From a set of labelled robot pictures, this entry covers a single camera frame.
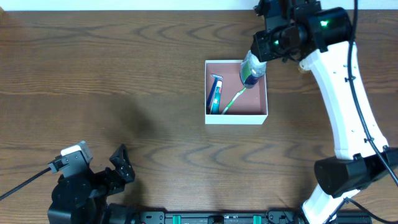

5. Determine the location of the clear pump bottle blue liquid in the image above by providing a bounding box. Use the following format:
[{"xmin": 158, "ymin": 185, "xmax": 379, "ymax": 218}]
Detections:
[{"xmin": 239, "ymin": 50, "xmax": 267, "ymax": 88}]

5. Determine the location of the green white toothbrush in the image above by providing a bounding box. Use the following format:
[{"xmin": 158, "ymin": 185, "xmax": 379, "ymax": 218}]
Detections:
[{"xmin": 221, "ymin": 87, "xmax": 246, "ymax": 114}]

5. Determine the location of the white box with pink interior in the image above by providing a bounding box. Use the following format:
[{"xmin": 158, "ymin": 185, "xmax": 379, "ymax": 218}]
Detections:
[{"xmin": 205, "ymin": 60, "xmax": 269, "ymax": 124}]

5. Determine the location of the blue disposable razor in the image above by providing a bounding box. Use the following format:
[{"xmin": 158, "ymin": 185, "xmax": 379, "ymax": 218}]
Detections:
[{"xmin": 206, "ymin": 73, "xmax": 223, "ymax": 107}]

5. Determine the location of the white teal toothpaste tube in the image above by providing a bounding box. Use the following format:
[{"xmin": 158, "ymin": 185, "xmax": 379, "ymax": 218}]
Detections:
[{"xmin": 210, "ymin": 80, "xmax": 223, "ymax": 114}]

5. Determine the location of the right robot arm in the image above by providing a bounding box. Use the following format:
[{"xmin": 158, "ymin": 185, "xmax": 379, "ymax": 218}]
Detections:
[{"xmin": 251, "ymin": 0, "xmax": 397, "ymax": 223}]

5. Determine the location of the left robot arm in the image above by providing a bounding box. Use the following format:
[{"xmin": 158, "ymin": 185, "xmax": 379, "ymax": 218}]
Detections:
[{"xmin": 47, "ymin": 141, "xmax": 140, "ymax": 223}]

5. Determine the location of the white bamboo print lotion tube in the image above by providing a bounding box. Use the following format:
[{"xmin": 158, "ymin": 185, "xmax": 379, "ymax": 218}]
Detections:
[{"xmin": 298, "ymin": 64, "xmax": 310, "ymax": 74}]

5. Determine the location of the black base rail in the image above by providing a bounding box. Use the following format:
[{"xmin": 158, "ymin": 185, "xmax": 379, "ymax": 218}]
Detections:
[{"xmin": 136, "ymin": 210, "xmax": 373, "ymax": 224}]

